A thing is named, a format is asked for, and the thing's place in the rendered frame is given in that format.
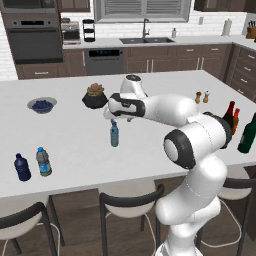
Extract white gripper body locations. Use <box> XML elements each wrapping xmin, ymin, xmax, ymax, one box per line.
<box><xmin>102</xmin><ymin>105</ymin><xmax>134</xmax><ymax>123</ymax></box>

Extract teal plastic bottle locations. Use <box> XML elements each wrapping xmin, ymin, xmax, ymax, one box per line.
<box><xmin>109</xmin><ymin>119</ymin><xmax>120</xmax><ymax>148</ymax></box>

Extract succulent in black pot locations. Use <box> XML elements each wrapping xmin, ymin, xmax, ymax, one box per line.
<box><xmin>81</xmin><ymin>82</ymin><xmax>109</xmax><ymax>110</ymax></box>

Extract grey dishwasher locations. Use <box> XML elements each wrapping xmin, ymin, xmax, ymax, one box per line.
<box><xmin>84</xmin><ymin>48</ymin><xmax>125</xmax><ymax>77</ymax></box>

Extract grey bowl of blueberries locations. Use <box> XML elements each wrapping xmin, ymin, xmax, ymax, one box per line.
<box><xmin>26</xmin><ymin>96</ymin><xmax>58</xmax><ymax>115</ymax></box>

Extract brown base cupboards run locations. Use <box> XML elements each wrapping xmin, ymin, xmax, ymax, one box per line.
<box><xmin>14</xmin><ymin>43</ymin><xmax>234</xmax><ymax>81</ymax></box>

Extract steel sink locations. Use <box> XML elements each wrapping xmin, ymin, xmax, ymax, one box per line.
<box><xmin>119</xmin><ymin>36</ymin><xmax>176</xmax><ymax>45</ymax></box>

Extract white stool black back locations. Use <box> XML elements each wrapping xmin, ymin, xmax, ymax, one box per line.
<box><xmin>98</xmin><ymin>179</ymin><xmax>166</xmax><ymax>256</ymax></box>
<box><xmin>0</xmin><ymin>195</ymin><xmax>66</xmax><ymax>256</ymax></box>
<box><xmin>195</xmin><ymin>165</ymin><xmax>256</xmax><ymax>256</ymax></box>

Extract grey plastic bottle blue cap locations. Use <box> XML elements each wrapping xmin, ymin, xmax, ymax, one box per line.
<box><xmin>35</xmin><ymin>146</ymin><xmax>53</xmax><ymax>177</ymax></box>

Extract dark tap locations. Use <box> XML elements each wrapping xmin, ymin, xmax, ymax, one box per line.
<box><xmin>142</xmin><ymin>18</ymin><xmax>151</xmax><ymax>39</ymax></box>

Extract silver coffee machine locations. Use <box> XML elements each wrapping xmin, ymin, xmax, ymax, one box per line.
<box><xmin>60</xmin><ymin>18</ymin><xmax>82</xmax><ymax>46</ymax></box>

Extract dark blue plastic bottle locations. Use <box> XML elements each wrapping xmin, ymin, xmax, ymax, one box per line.
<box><xmin>13</xmin><ymin>152</ymin><xmax>32</xmax><ymax>183</ymax></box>

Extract window with grey blinds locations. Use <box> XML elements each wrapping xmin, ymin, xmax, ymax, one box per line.
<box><xmin>92</xmin><ymin>0</ymin><xmax>195</xmax><ymax>24</ymax></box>

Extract dark red glass bottle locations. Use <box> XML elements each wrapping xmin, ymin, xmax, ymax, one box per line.
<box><xmin>222</xmin><ymin>100</ymin><xmax>236</xmax><ymax>134</ymax></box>

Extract orange glass bottle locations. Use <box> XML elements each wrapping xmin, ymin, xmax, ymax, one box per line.
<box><xmin>231</xmin><ymin>107</ymin><xmax>241</xmax><ymax>136</ymax></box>

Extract green glass bottle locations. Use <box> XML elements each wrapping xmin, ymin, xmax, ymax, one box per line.
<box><xmin>237</xmin><ymin>112</ymin><xmax>256</xmax><ymax>154</ymax></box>

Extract brown drawer cupboards run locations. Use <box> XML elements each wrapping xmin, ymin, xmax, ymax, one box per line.
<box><xmin>225</xmin><ymin>43</ymin><xmax>256</xmax><ymax>103</ymax></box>

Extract white paper towel roll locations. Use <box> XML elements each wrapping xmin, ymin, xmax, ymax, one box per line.
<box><xmin>221</xmin><ymin>18</ymin><xmax>233</xmax><ymax>37</ymax></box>

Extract microwave oven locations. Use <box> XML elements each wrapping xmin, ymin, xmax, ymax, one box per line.
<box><xmin>0</xmin><ymin>0</ymin><xmax>58</xmax><ymax>10</ymax></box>

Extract wooden knife block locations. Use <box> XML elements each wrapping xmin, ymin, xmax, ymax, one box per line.
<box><xmin>245</xmin><ymin>20</ymin><xmax>256</xmax><ymax>40</ymax></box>

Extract black wire stand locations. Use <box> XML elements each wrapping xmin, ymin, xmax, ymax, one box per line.
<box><xmin>82</xmin><ymin>18</ymin><xmax>97</xmax><ymax>43</ymax></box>

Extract steel wall oven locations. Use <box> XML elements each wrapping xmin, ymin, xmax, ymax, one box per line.
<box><xmin>1</xmin><ymin>12</ymin><xmax>64</xmax><ymax>65</ymax></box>

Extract brown wall cupboard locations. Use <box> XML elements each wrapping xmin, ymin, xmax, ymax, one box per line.
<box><xmin>193</xmin><ymin>0</ymin><xmax>256</xmax><ymax>15</ymax></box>
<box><xmin>56</xmin><ymin>0</ymin><xmax>91</xmax><ymax>14</ymax></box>

